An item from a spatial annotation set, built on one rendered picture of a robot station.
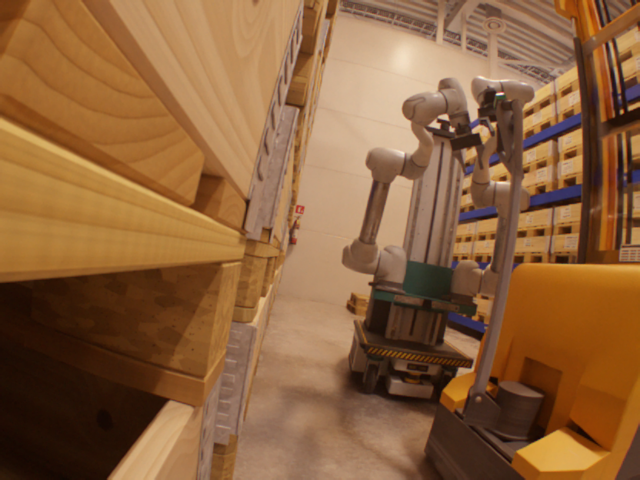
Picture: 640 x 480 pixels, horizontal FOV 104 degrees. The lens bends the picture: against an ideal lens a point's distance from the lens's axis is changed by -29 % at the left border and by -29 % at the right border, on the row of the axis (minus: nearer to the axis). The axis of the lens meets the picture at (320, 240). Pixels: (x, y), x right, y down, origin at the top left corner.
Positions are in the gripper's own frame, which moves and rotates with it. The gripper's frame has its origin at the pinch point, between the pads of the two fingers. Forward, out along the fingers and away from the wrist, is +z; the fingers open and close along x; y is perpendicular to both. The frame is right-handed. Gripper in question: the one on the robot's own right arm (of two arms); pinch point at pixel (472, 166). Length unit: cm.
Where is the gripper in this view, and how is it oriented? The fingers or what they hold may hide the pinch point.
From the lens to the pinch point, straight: 153.6
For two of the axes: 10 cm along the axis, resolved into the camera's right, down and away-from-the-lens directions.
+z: 3.1, 9.3, 2.1
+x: -8.3, 1.5, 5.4
